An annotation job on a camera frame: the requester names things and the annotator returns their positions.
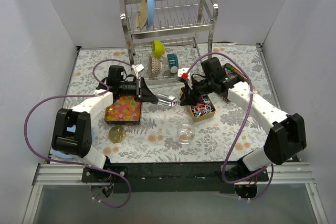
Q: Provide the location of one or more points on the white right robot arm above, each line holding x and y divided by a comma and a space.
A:
286, 135

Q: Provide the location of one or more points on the tin with gummy candies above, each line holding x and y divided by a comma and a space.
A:
124, 111

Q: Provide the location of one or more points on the patterned ceramic bowl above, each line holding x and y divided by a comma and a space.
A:
154, 67

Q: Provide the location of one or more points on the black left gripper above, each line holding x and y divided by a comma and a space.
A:
140, 91

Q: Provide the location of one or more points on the floral tablecloth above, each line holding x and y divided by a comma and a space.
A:
156, 139

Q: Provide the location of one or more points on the green bowl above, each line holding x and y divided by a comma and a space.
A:
158, 49

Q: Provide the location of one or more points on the silver metal scoop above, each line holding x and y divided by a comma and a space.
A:
166, 100

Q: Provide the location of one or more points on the steel dish rack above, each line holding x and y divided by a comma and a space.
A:
177, 24

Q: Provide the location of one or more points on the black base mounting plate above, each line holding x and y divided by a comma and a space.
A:
167, 177

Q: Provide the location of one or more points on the clear glass jar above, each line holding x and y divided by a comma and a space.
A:
185, 133

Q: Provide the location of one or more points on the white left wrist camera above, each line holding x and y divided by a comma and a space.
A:
137, 69

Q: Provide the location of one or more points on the aluminium frame rail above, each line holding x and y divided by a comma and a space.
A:
65, 174

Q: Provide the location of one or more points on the tin with star candies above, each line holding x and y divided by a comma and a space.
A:
231, 69

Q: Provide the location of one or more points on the gold round jar lid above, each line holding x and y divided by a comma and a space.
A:
117, 134

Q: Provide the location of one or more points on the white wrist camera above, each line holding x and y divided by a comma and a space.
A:
183, 74
137, 69

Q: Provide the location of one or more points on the light blue plate on table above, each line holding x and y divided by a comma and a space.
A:
63, 153

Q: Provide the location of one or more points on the gold tin with lollipops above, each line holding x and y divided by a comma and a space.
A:
202, 111

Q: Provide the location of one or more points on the teal mug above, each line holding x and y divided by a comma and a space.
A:
173, 62

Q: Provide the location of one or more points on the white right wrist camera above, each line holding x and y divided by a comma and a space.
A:
183, 74

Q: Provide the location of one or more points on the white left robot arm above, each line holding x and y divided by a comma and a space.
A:
82, 115

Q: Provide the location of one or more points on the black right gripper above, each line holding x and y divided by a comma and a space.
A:
191, 92

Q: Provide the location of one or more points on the beige wooden plate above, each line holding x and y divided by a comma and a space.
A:
142, 15

